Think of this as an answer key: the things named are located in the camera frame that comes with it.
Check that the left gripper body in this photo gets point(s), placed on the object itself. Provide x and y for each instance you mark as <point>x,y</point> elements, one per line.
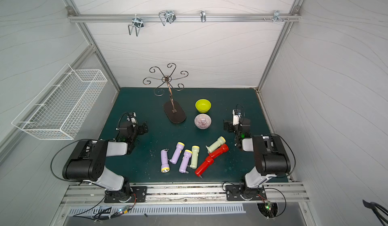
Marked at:
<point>142,128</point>

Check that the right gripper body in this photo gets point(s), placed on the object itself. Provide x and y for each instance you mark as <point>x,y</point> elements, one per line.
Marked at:
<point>228,126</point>

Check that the purple flashlight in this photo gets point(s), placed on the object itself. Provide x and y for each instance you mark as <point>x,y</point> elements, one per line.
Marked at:
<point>164,161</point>
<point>185,161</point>
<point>179,147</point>

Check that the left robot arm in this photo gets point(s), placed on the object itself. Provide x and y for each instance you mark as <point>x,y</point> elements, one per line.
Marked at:
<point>87,162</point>

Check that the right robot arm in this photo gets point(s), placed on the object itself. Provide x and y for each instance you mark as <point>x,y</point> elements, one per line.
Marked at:
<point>270,159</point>

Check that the pale green flashlight right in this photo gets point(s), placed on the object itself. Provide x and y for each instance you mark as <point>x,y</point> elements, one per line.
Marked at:
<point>220,141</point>

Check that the pale green flashlight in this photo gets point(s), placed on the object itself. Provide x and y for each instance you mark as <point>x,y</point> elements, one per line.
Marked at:
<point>195,155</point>
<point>220,141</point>

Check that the red flashlight upper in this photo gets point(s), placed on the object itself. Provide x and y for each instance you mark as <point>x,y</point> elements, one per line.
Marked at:
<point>221,150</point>

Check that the red flashlight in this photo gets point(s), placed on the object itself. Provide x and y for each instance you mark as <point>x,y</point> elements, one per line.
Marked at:
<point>203,167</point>
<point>221,150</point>

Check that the red flashlight lower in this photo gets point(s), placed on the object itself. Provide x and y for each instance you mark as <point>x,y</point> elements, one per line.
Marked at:
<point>203,167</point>

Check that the pale green flashlight middle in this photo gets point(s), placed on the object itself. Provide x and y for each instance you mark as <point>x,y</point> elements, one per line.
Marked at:
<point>195,155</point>

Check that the pink patterned bowl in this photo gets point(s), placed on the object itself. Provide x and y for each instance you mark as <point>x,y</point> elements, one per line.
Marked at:
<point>202,121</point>

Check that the lime green bowl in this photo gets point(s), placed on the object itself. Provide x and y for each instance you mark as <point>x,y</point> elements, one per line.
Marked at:
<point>203,105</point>

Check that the metal double hook left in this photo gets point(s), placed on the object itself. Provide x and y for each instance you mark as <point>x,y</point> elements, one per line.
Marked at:
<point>135,27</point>

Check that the metal double hook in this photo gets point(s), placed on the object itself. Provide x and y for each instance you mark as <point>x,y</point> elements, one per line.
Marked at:
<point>135,27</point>
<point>167,16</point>

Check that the metal hook right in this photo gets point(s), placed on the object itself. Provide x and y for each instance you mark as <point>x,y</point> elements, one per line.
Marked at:
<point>276,18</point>

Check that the small metal hook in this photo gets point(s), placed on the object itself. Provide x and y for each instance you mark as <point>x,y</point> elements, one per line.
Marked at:
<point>203,16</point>

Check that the metal double hook middle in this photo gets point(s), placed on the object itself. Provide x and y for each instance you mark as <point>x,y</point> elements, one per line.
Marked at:
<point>167,16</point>

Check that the black object at corner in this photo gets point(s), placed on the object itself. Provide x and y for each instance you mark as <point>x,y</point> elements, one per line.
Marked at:
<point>380,212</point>

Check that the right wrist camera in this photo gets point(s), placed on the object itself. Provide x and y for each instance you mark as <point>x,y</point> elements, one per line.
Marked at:
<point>235,113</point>

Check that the copper wire jewelry stand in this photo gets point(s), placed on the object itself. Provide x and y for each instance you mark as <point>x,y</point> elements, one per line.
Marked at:
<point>172,108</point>

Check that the white wire basket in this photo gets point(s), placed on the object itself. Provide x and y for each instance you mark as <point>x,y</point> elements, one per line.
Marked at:
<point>59,110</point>

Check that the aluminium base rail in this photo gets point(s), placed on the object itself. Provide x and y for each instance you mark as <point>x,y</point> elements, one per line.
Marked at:
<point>197,193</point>

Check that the aluminium top rail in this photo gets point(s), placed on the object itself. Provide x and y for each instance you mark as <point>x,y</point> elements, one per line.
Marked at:
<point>180,18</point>

